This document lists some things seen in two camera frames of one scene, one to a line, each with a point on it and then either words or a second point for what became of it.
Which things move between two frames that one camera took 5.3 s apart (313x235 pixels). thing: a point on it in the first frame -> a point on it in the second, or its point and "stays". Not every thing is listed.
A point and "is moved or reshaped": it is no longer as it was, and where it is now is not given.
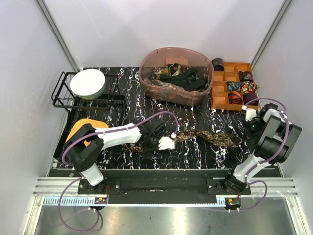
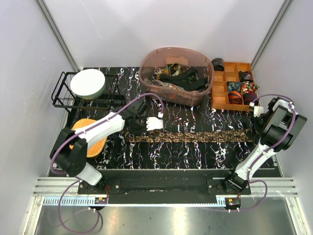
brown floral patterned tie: x=194 y=137 is moved or reshaped
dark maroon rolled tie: x=245 y=76 stays
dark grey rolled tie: x=218 y=64 stays
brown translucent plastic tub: x=176 y=76 stays
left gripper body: x=152 y=145 -> x=140 y=126
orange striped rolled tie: x=235 y=97 stays
